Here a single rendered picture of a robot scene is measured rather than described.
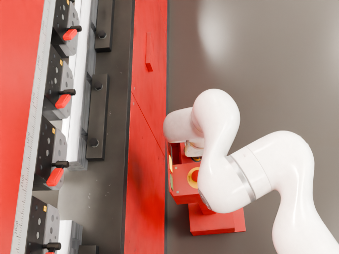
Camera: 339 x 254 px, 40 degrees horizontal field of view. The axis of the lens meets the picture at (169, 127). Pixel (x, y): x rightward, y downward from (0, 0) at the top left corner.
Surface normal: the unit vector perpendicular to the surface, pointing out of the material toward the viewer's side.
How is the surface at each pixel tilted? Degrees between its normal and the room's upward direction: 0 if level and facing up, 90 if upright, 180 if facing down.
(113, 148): 0
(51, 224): 90
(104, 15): 0
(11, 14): 90
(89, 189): 0
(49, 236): 90
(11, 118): 90
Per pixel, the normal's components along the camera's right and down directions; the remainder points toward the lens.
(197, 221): -0.15, -0.37
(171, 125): -0.79, -0.04
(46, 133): 0.99, -0.05
